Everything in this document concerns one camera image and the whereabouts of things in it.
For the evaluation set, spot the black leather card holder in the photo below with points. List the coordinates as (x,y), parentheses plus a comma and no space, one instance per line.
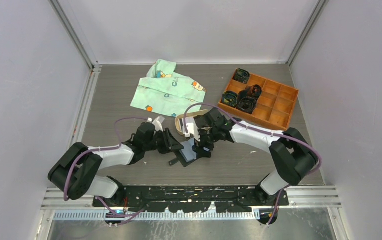
(186,155)

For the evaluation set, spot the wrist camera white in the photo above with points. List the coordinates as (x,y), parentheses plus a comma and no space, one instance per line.
(157,122)
(190,130)

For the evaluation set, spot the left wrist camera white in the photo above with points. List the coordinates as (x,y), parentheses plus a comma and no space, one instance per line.
(157,122)

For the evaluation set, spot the green cartoon print cloth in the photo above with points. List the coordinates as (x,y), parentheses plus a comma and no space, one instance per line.
(165,92)

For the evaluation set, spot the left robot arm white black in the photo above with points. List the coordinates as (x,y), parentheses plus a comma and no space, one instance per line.
(75,173)

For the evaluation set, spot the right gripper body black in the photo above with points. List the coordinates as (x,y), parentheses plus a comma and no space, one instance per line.
(208,137)

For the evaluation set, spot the beige oval tray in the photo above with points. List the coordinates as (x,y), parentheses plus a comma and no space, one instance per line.
(189,119)

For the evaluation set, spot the slotted metal cable duct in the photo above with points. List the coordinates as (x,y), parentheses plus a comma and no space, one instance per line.
(102,214)

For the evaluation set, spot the orange compartment organizer tray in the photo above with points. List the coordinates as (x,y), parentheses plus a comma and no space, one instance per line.
(274,107)

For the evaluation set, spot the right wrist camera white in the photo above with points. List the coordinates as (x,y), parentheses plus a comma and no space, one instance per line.
(190,130)

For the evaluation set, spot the rolled dark belt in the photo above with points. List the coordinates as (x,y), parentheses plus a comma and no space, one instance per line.
(241,75)
(229,98)

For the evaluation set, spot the rolled dark belt back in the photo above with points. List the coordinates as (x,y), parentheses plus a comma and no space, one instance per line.
(241,75)

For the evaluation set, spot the rolled dark belt front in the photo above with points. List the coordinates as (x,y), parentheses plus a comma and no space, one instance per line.
(229,98)

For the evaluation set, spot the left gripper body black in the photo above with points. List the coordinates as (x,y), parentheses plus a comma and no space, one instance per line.
(162,142)

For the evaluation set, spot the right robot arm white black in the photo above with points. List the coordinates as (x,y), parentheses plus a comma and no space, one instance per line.
(292,157)

